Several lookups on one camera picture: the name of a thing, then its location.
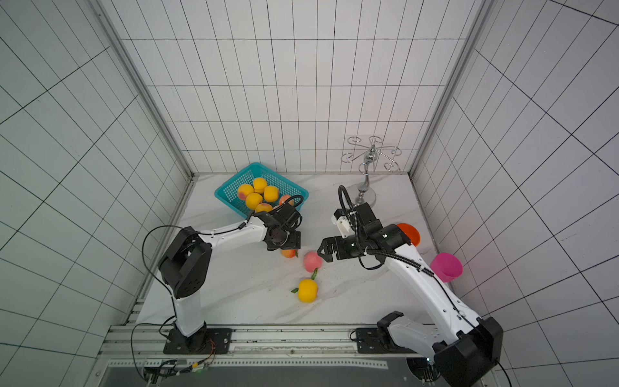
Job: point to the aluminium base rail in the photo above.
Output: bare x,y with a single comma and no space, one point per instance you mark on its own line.
151,346

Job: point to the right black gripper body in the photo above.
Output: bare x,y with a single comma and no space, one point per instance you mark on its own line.
336,247

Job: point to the teal plastic basket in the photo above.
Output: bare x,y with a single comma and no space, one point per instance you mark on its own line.
228,191

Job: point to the yellow peach top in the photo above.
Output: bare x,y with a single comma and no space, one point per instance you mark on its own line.
271,194

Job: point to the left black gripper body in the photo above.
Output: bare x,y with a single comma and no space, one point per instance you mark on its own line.
285,241

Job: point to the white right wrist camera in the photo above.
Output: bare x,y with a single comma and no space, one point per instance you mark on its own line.
343,225

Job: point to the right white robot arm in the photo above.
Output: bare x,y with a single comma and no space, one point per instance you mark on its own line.
459,345

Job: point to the pink plastic goblet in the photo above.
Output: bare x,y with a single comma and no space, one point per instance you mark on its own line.
447,267

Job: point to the pink peach right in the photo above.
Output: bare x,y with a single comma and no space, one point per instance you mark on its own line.
312,261

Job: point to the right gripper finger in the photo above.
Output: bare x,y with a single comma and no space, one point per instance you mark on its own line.
327,255
329,243

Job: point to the orange red peach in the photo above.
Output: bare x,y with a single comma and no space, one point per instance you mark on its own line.
284,199
289,253

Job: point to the yellow peach red spot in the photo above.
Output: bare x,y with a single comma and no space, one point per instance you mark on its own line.
244,191

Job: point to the orange plastic bowl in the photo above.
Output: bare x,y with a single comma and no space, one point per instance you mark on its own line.
411,232

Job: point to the silver metal cup rack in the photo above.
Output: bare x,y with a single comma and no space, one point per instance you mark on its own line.
369,150

